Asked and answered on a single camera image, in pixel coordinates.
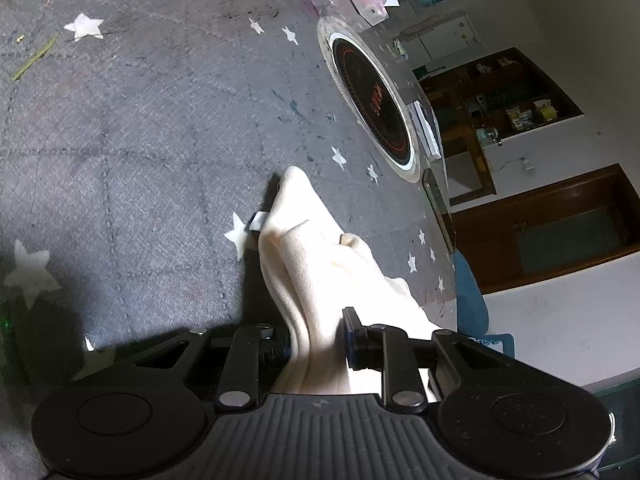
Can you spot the round black induction cooker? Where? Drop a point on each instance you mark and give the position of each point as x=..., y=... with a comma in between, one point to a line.
x=372, y=100

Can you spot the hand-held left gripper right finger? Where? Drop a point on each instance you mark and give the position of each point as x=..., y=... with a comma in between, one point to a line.
x=351, y=340

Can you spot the white refrigerator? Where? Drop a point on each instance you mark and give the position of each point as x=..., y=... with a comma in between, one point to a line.
x=445, y=35

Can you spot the brown wooden door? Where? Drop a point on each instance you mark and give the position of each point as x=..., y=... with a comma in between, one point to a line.
x=500, y=260

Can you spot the grey star print tablecloth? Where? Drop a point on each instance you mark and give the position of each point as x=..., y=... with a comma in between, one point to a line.
x=150, y=135

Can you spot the flat white box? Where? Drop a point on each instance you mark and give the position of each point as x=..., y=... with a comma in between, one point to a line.
x=428, y=130

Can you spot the wooden side table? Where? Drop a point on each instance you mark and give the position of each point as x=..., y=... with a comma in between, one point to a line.
x=475, y=196

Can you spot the dark wooden bookshelf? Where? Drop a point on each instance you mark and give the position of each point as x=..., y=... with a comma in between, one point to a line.
x=520, y=85

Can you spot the blue sofa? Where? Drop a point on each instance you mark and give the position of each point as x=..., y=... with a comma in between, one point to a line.
x=472, y=302

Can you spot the cream white garment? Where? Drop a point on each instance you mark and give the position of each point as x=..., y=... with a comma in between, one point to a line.
x=320, y=280

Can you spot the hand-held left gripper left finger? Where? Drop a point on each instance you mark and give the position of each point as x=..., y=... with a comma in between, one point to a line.
x=272, y=347

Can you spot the white pink packets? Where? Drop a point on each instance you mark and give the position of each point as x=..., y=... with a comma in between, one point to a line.
x=370, y=2

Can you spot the dark flat tablet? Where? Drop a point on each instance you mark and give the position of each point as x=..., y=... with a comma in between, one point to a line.
x=440, y=210

